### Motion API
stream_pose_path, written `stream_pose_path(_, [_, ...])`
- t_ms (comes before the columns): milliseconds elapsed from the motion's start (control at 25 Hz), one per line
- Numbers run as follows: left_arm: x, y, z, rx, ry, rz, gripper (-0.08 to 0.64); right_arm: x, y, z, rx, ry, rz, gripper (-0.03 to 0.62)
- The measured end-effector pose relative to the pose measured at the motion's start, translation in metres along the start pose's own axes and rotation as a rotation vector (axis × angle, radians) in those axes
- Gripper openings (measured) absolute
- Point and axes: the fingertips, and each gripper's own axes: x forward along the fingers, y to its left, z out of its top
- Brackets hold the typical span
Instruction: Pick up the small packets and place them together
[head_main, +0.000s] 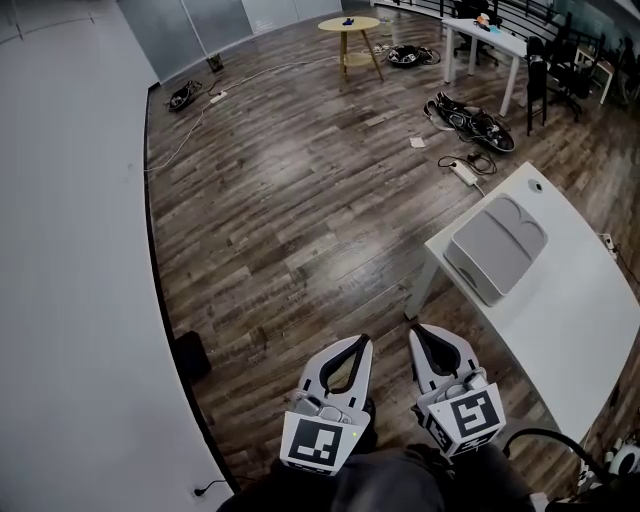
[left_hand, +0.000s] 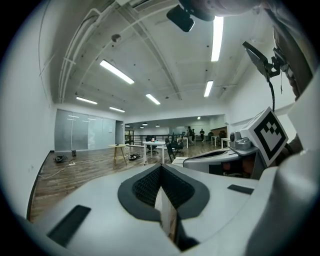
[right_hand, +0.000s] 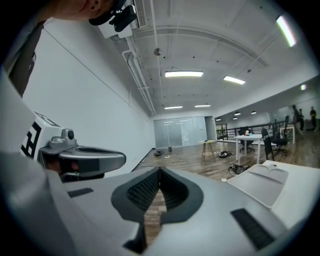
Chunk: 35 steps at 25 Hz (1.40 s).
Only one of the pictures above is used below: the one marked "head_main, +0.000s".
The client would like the small white side table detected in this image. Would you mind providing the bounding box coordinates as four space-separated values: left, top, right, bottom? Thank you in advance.
574 44 614 106

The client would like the long white floor cable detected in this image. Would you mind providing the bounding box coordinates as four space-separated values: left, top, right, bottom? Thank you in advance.
143 53 342 174

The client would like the black floor box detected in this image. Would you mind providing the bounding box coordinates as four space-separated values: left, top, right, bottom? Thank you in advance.
173 330 213 384

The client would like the yellow round side table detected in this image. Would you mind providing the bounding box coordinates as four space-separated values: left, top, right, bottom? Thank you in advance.
317 16 386 94

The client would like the long white table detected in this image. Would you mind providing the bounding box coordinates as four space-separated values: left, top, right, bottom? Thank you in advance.
441 17 529 118

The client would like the person's grey clothed torso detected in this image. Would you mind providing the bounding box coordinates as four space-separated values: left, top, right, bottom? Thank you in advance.
332 447 456 512

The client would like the black adapter cable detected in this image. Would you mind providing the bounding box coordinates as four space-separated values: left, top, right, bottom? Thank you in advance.
437 151 499 177

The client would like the round black cable-filled bag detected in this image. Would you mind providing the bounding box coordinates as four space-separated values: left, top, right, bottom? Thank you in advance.
386 43 442 69

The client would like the person's left forearm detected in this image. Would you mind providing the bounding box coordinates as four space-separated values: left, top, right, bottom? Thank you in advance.
215 457 346 512

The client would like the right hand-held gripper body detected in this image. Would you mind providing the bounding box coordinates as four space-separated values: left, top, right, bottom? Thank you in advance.
412 367 504 459

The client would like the grey compartment tray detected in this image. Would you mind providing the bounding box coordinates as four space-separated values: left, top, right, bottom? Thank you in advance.
442 193 550 308

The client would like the white desk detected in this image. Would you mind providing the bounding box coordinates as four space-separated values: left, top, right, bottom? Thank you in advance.
403 160 640 446

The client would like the black folding chair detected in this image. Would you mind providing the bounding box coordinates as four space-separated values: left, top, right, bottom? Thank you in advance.
524 35 551 137

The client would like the black metal railing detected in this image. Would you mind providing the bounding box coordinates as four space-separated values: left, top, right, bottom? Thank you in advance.
369 0 631 56

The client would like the black hose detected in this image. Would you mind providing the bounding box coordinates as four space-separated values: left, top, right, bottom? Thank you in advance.
501 427 619 489

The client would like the white round device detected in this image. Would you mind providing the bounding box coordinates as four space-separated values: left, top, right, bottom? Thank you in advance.
606 443 640 482

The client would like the black wall plug cable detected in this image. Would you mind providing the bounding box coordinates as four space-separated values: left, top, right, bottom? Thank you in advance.
192 478 257 499

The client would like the black backpack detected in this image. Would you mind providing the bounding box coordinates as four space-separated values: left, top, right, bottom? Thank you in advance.
547 482 640 512

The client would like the black office chair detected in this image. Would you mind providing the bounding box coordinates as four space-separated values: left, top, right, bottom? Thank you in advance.
452 0 501 66
547 12 599 124

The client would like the large white power strip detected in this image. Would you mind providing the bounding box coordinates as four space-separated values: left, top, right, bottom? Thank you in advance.
448 163 480 186

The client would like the person's right forearm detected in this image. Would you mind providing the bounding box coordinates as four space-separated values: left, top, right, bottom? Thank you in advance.
449 442 539 512

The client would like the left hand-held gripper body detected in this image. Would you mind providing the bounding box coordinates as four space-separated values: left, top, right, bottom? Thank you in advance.
279 392 377 477

